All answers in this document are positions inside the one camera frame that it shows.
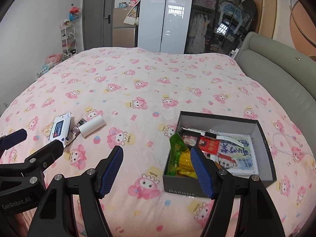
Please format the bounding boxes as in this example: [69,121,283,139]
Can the brown cardboard boxes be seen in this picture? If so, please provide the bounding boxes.
[112,7,138,48]

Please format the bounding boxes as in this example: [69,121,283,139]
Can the blue white picture book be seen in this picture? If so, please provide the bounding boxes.
[217,133,259,177]

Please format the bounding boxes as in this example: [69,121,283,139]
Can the small yellow card packet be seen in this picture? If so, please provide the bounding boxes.
[42,121,54,138]

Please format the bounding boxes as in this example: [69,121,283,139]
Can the white glossy wardrobe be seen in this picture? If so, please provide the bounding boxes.
[138,0,192,54]

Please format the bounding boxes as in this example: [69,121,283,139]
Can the white blue wet wipes pack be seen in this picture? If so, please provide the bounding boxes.
[48,112,71,147]

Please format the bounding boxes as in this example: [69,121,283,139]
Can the dark grey cardboard box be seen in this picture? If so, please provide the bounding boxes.
[163,111,276,198]

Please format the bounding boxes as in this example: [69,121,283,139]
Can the black framed red picture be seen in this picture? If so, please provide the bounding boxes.
[179,128,201,147]

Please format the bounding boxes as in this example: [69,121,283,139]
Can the red envelope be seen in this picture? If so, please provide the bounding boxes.
[198,136,220,155]

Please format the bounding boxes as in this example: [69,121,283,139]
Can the hand cream tube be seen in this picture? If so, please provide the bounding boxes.
[66,118,87,146]

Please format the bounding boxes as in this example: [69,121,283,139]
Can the grey door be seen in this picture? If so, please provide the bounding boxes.
[82,0,115,50]

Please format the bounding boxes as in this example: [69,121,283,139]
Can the black glass display cabinet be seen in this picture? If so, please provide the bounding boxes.
[184,0,241,54]

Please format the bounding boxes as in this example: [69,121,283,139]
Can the white charging cable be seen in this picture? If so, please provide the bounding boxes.
[273,132,314,158]

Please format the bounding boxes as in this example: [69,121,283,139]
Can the green yellow snack bag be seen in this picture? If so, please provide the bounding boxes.
[166,133,197,179]

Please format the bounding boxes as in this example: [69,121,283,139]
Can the grey upholstered headboard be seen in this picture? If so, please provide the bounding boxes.
[235,32,315,147]

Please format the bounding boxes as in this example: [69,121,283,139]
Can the white small shelf rack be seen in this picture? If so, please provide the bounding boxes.
[59,23,77,60]

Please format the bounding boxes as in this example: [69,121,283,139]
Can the pink cartoon print blanket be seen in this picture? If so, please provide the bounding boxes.
[1,48,315,236]

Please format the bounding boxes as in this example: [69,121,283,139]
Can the white paper roll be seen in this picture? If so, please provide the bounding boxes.
[79,115,105,137]

